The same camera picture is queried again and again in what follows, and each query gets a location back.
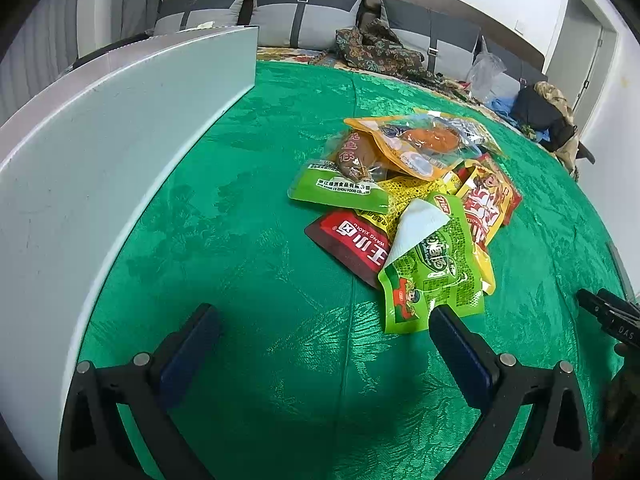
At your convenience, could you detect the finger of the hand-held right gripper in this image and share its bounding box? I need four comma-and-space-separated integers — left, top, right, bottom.
597, 287, 640, 312
576, 288, 608, 318

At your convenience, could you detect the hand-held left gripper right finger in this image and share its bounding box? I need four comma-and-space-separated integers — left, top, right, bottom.
427, 305, 593, 480

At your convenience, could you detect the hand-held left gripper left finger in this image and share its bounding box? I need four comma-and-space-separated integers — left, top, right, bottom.
57, 302, 223, 480

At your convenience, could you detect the green pickle snack packet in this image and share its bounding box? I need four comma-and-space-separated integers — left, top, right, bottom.
377, 192, 488, 336

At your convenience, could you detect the red yellow snack packet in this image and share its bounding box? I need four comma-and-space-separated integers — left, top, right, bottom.
452, 152, 523, 248

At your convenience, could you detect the clear green chicken leg packet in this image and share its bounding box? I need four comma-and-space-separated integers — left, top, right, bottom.
287, 130, 401, 211

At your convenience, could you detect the white storage box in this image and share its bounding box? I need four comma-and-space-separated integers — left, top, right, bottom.
0, 25, 260, 441

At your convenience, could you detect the plain yellow snack packet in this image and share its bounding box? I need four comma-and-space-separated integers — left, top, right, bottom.
470, 240, 497, 296

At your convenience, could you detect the dark red snack packet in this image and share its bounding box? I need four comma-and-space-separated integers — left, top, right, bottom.
304, 210, 396, 291

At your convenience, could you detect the green patterned tablecloth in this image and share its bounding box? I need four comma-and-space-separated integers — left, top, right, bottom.
80, 57, 636, 480

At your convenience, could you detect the yellow mesh print snack packet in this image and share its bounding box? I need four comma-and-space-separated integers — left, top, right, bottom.
350, 170, 461, 231

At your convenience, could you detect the black bag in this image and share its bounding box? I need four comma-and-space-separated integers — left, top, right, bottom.
512, 85, 596, 163

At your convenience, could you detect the orange snack packet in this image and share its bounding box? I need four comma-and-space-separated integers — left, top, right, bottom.
344, 114, 481, 181

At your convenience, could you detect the clear silver snack packet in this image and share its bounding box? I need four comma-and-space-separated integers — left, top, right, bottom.
415, 109, 506, 158

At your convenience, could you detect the beige camouflage garment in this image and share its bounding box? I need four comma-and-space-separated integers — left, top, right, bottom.
534, 81, 581, 173

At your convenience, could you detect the blue cloth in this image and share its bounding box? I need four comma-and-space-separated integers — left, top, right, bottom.
487, 95, 518, 117

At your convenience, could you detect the grey two-tone pillow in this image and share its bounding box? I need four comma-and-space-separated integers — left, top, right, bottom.
152, 0, 253, 36
248, 0, 368, 51
380, 0, 483, 73
480, 35, 548, 92

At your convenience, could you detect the clear plastic bag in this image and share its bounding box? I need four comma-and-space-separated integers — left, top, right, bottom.
467, 50, 507, 103

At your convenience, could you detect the white door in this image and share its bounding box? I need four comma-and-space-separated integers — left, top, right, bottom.
545, 0, 618, 116

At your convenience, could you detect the dark patterned garment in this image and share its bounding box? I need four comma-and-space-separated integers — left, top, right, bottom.
335, 19, 471, 93

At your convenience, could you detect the floral bedsheet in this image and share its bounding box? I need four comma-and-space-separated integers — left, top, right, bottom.
257, 46, 351, 67

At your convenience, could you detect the grey curtain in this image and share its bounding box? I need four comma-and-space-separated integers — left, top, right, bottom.
0, 0, 81, 126

